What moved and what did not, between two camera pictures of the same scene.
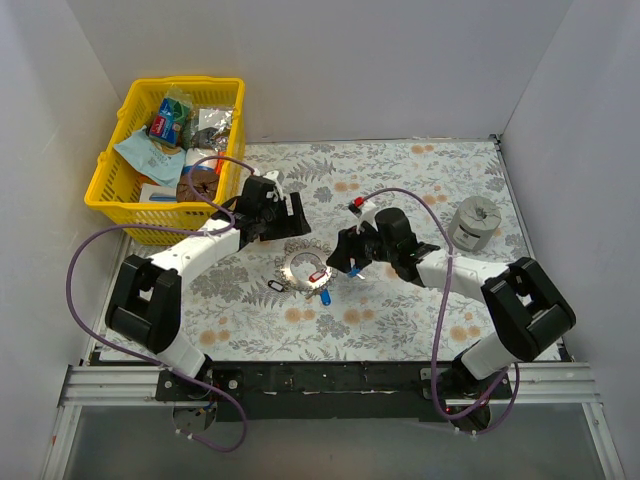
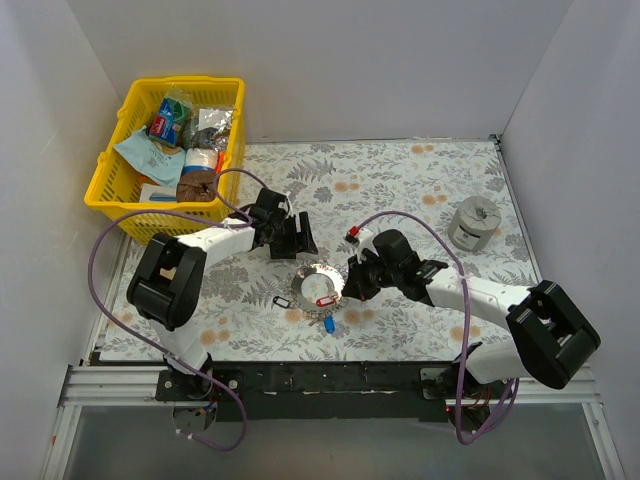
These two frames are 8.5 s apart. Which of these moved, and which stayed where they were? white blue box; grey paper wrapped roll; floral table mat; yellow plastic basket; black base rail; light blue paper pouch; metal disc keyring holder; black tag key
Moved: metal disc keyring holder; black tag key
Stayed: grey paper wrapped roll; white blue box; light blue paper pouch; yellow plastic basket; black base rail; floral table mat
